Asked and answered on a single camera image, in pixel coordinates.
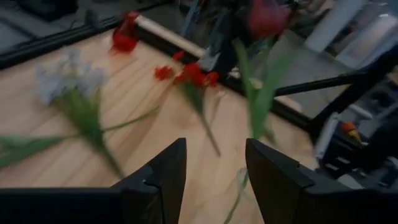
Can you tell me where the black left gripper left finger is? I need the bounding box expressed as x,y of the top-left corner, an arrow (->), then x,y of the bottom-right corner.
0,138 -> 188,224

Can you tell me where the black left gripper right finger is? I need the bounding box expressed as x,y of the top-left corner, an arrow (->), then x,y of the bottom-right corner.
244,138 -> 398,224

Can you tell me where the pale lavender flower bunch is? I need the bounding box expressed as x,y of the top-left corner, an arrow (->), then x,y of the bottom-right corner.
35,48 -> 125,179

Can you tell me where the red small-blossom flower bunch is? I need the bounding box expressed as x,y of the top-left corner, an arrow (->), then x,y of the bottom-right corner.
154,51 -> 222,157

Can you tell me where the crimson red artificial tulip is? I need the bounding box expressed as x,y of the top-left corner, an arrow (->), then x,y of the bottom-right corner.
223,0 -> 300,224

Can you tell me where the red glass vase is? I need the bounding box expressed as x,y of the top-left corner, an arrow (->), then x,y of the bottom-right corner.
109,11 -> 141,54

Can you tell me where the black tool cart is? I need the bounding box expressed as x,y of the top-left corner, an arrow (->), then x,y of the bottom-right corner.
320,118 -> 398,190

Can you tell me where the orange yellow tool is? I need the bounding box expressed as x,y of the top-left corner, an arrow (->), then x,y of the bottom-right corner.
340,121 -> 363,144

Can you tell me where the silver metal clamp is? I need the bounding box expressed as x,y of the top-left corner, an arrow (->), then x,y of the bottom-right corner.
197,46 -> 220,73

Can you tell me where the white cabinet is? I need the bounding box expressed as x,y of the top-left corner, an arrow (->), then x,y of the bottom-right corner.
335,14 -> 398,69
304,0 -> 366,52

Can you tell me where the black equipment box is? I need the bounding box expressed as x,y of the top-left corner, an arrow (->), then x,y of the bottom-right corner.
17,0 -> 80,22

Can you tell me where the black diagonal frame brace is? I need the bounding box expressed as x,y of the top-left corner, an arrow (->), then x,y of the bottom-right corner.
273,46 -> 398,142

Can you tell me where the black rectangular metal frame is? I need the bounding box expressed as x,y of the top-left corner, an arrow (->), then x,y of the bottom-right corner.
0,0 -> 313,133

